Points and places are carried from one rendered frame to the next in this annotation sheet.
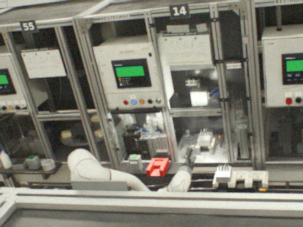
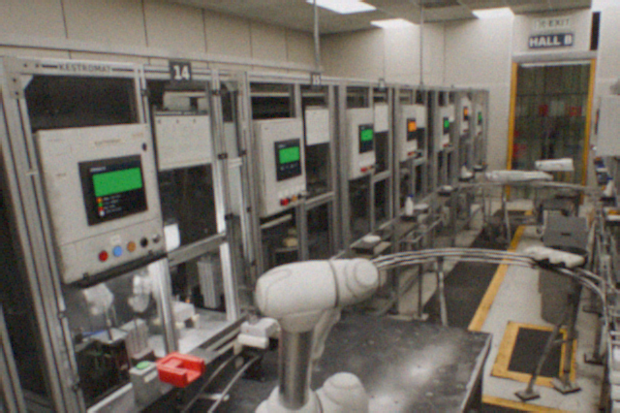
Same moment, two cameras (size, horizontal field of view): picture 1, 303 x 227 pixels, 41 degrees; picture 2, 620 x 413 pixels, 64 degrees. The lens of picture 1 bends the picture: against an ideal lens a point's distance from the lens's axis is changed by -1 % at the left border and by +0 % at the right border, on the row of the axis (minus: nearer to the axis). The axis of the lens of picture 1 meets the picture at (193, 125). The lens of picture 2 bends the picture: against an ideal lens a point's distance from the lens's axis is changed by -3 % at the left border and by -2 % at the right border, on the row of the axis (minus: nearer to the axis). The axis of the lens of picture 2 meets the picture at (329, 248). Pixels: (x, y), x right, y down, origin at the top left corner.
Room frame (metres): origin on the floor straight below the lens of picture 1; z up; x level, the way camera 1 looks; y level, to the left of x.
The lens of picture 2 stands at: (1.56, 1.84, 1.86)
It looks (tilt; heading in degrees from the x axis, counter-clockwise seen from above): 16 degrees down; 281
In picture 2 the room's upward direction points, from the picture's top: 2 degrees counter-clockwise
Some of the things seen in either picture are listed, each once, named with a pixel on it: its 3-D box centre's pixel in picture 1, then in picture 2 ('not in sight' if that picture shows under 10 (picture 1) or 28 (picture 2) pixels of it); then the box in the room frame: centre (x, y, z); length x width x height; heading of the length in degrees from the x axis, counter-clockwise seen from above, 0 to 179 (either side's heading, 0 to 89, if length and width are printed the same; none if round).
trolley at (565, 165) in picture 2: not in sight; (552, 190); (-0.47, -6.35, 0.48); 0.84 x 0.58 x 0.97; 82
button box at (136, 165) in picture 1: (136, 162); (143, 381); (2.50, 0.45, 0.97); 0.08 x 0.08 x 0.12; 74
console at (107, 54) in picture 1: (134, 71); (86, 197); (2.68, 0.34, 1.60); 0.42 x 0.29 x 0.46; 74
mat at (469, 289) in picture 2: not in sight; (488, 254); (0.73, -4.39, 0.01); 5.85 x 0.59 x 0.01; 74
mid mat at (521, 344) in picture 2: not in sight; (537, 351); (0.67, -1.81, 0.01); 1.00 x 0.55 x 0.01; 74
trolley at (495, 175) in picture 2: not in sight; (516, 204); (0.27, -5.24, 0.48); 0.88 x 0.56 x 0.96; 2
